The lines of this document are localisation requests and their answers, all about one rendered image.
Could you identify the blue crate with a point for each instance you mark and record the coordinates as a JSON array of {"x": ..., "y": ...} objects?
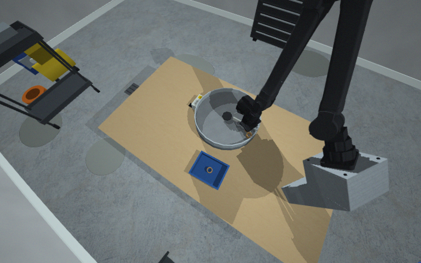
[{"x": 199, "y": 170}]

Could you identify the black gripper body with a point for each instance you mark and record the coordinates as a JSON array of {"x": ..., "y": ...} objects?
[{"x": 250, "y": 125}]

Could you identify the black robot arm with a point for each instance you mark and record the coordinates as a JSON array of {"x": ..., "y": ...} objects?
[{"x": 338, "y": 152}]

